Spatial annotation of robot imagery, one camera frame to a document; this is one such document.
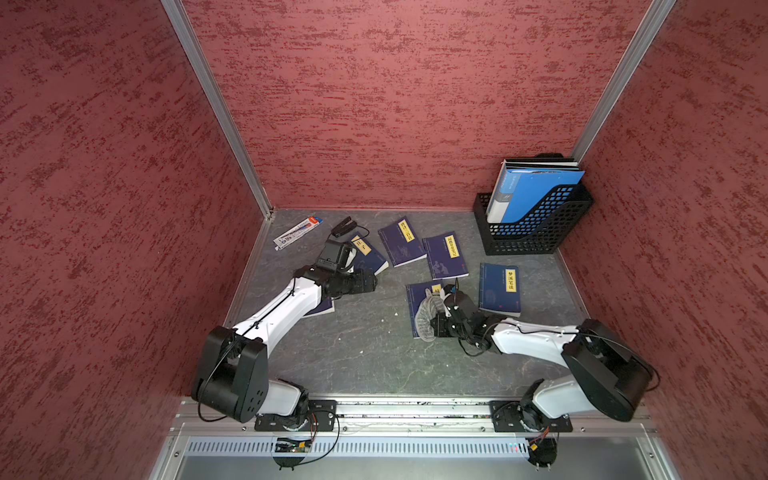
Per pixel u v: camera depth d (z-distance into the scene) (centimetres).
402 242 110
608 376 44
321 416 74
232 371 42
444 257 107
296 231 113
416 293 98
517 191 95
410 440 71
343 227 114
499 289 98
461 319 70
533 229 109
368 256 104
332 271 67
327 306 92
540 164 95
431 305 90
